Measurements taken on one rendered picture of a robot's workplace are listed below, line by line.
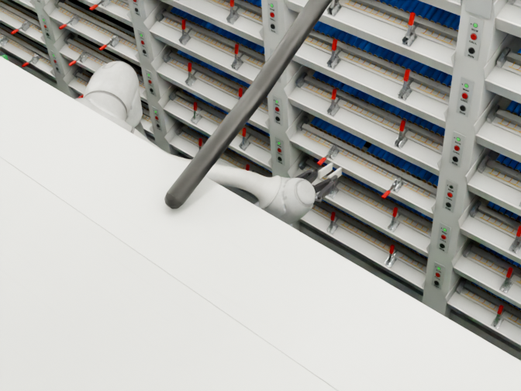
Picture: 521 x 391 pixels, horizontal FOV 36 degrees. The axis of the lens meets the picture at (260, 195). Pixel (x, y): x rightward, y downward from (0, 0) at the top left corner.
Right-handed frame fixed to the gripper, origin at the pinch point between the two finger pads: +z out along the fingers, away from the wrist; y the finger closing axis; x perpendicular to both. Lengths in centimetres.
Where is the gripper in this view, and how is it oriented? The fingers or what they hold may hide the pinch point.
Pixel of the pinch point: (329, 173)
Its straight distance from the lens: 260.7
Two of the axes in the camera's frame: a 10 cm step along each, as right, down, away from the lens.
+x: -0.3, 7.9, 6.2
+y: -7.5, -4.3, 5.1
